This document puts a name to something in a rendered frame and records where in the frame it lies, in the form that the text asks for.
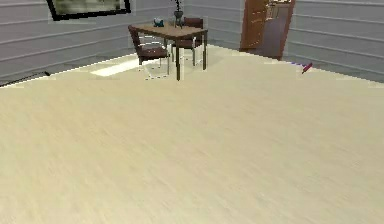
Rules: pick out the dark red chair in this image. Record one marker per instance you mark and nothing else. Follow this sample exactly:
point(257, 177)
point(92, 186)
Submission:
point(191, 33)
point(148, 51)

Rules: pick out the brown wooden table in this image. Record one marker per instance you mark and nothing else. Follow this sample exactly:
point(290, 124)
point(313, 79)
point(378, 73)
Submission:
point(173, 32)

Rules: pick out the teal small object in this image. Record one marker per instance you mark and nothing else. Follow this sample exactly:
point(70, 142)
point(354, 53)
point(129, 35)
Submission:
point(158, 22)

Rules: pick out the brown wooden room door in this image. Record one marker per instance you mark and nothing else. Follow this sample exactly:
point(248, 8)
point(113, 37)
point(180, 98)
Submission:
point(254, 25)

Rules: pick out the red stick on floor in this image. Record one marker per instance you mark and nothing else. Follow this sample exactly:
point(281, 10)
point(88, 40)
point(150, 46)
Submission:
point(307, 68)

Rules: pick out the black framed wall picture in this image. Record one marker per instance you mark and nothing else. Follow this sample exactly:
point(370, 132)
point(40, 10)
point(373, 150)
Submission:
point(87, 8)

